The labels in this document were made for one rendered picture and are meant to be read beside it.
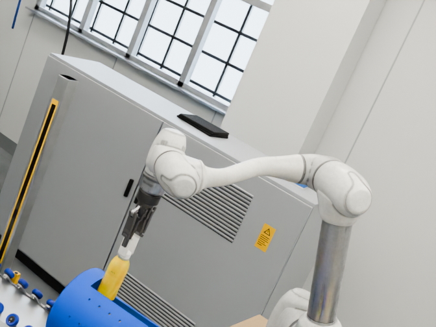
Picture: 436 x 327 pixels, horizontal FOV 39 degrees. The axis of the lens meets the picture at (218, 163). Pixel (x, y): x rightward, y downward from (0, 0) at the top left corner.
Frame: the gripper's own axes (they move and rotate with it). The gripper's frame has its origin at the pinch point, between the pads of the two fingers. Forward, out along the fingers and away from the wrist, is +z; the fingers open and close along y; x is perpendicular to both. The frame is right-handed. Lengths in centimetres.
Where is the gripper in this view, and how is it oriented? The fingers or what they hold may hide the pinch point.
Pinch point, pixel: (128, 245)
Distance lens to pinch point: 206.7
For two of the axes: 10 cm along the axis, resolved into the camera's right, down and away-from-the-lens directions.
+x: 8.2, 4.5, -3.5
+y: -4.2, 0.6, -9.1
